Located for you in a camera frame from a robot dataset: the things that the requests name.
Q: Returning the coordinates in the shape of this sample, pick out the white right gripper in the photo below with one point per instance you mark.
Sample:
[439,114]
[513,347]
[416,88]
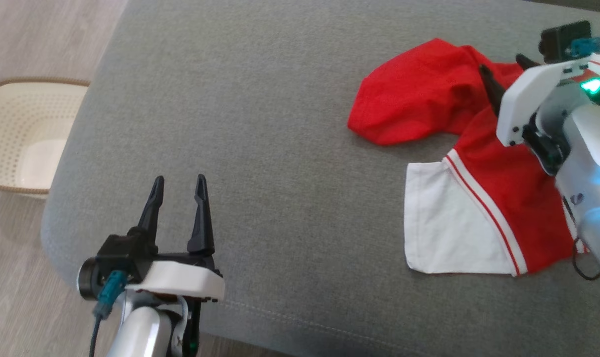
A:
[525,99]

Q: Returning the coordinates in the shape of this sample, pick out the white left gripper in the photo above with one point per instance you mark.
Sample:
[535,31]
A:
[181,280]

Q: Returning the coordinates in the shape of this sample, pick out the red white basketball jersey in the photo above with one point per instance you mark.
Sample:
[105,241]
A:
[418,94]

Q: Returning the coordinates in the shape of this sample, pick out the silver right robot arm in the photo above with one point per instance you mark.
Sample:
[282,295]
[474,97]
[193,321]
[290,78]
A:
[592,163]

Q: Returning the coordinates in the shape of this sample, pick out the grey fabric sofa ottoman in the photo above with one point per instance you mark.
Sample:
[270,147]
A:
[280,148]

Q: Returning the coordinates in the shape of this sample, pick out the white perforated laundry basket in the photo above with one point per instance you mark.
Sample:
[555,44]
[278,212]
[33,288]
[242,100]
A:
[27,134]

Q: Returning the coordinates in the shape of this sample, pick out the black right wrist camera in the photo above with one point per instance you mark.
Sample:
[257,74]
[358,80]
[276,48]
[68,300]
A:
[560,39]

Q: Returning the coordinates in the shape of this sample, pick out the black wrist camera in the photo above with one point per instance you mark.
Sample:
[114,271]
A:
[116,250]
[560,39]

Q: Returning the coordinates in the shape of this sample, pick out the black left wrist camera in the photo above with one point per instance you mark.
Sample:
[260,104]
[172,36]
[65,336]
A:
[116,250]

